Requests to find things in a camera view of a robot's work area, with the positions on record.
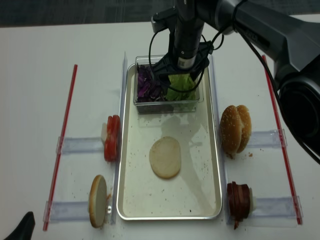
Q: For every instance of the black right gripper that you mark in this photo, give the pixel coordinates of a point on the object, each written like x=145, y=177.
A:
x=194, y=66

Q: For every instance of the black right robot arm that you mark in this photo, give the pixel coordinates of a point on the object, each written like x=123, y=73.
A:
x=292, y=44

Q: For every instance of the green lettuce pile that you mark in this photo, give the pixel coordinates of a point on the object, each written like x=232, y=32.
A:
x=182, y=82

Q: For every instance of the white tomato stack pusher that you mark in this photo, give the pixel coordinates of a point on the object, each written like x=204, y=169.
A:
x=104, y=133

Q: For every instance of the red tomato slices stack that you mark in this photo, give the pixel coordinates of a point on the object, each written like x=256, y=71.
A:
x=111, y=142

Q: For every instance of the clear tomato track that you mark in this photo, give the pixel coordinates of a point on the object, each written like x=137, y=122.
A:
x=75, y=145

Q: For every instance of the brown meat patties stack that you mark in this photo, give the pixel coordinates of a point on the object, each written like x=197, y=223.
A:
x=239, y=202

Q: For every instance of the clear plastic salad box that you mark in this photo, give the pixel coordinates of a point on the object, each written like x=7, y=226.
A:
x=162, y=107

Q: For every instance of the purple cabbage pieces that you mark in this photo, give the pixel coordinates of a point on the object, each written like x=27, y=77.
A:
x=148, y=89

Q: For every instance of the sesame bun rear half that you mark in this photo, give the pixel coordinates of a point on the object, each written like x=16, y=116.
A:
x=246, y=127

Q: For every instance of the bun bottom slice on tray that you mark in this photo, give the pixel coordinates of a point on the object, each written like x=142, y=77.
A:
x=165, y=157

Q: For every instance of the silver metal tray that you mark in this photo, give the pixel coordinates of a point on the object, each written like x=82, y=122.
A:
x=195, y=192

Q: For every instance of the clear sesame bun track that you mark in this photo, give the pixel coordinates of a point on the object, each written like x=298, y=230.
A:
x=267, y=139

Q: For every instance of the white patty stack pusher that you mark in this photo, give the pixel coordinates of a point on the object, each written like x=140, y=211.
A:
x=252, y=201

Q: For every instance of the upright bun slice left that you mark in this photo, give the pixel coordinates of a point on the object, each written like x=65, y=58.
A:
x=97, y=204

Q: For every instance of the clear patty track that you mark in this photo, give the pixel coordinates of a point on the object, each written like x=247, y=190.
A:
x=277, y=212

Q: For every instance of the clear bun slice track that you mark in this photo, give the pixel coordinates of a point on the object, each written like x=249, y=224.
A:
x=66, y=211

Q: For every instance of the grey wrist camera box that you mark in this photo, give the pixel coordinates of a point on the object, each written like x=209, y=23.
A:
x=164, y=20

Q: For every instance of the clear rail left of tray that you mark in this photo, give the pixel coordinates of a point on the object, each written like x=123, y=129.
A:
x=122, y=100

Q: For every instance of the clear rail of tray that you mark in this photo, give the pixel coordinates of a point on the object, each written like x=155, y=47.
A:
x=218, y=139
x=122, y=100

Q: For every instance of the left red straw rail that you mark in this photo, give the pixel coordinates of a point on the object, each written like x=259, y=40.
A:
x=58, y=156

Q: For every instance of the red straw rail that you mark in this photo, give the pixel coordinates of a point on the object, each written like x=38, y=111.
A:
x=282, y=150
x=58, y=156

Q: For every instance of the clear rail right of tray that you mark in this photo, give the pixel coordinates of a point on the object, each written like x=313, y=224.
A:
x=218, y=139

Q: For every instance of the right red straw rail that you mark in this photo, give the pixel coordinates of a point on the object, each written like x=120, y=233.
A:
x=282, y=150

